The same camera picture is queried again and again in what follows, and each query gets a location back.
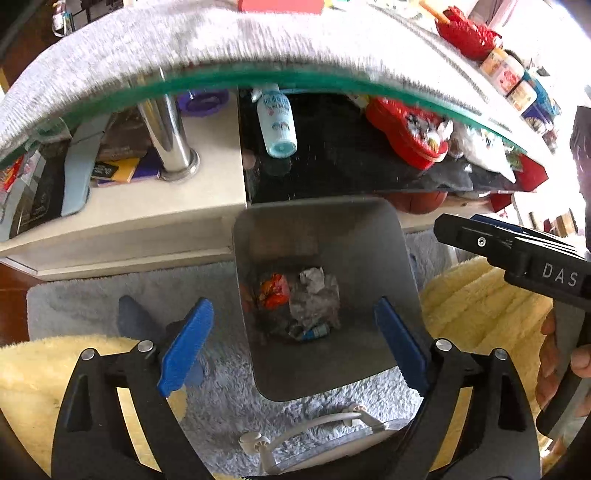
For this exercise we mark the crumpled grey paper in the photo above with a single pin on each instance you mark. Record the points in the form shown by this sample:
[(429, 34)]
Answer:
[(314, 295)]

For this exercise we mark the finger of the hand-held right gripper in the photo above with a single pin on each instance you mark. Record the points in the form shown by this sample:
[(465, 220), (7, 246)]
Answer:
[(471, 240), (494, 221)]

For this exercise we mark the small blue tube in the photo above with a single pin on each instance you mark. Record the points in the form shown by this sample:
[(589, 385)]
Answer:
[(318, 331)]

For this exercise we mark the blue printed box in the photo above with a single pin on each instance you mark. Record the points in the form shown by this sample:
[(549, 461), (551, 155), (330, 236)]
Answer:
[(542, 104)]

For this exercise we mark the orange snack wrapper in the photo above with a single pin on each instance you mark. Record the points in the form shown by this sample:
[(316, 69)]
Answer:
[(274, 290)]

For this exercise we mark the pink label jar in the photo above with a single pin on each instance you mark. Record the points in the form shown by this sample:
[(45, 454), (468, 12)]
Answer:
[(521, 94)]

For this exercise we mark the basketball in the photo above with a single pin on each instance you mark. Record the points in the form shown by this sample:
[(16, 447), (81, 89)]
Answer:
[(422, 202)]

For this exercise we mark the red mesh bag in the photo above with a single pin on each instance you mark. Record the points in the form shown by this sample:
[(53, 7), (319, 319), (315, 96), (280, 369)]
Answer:
[(466, 34)]

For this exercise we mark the yellow and black book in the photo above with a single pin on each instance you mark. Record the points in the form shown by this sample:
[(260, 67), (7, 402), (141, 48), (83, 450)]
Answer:
[(115, 170)]

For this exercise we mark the white and blue bottle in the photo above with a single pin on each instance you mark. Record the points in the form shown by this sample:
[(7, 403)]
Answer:
[(277, 124)]

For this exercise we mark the chrome table leg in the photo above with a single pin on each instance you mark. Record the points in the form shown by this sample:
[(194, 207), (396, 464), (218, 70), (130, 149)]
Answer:
[(168, 138)]

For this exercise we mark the grey trash bin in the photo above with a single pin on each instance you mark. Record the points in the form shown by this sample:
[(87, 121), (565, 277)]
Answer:
[(351, 240)]

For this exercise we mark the grey-blue plastic strip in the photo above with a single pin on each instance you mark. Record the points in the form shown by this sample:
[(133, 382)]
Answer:
[(76, 184)]

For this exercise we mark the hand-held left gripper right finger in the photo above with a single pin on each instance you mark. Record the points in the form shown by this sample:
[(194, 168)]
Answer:
[(399, 350)]

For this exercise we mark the person's left leg yellow fleece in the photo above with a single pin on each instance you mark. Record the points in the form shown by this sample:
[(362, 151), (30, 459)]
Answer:
[(27, 383)]

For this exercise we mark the grey table mat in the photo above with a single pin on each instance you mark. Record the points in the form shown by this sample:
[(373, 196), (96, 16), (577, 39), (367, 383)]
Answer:
[(231, 32)]

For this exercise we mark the purple bowl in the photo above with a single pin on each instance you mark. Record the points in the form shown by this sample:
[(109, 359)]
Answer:
[(203, 104)]

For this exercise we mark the person's right hand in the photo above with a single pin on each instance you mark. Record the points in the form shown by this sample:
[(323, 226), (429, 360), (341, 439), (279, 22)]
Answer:
[(547, 364)]

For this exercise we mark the white jars with labels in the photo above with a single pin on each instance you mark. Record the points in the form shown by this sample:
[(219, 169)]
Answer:
[(501, 71)]

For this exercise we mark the white plastic bag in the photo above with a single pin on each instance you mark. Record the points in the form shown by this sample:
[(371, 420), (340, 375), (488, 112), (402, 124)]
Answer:
[(485, 147)]

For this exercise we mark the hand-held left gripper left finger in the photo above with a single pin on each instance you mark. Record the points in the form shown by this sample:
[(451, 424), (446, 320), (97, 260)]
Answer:
[(184, 350)]

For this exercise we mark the red box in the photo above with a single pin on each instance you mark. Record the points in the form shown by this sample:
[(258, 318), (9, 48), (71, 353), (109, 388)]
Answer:
[(281, 5)]

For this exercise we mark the cream coffee table base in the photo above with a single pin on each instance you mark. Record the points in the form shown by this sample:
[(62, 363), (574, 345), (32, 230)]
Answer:
[(138, 221)]

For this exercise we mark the black glossy box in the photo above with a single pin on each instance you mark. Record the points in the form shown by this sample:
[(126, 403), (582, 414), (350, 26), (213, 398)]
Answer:
[(37, 198)]

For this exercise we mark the red basket on lower shelf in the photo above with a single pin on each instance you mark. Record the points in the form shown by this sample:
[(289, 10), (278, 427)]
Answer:
[(392, 134)]

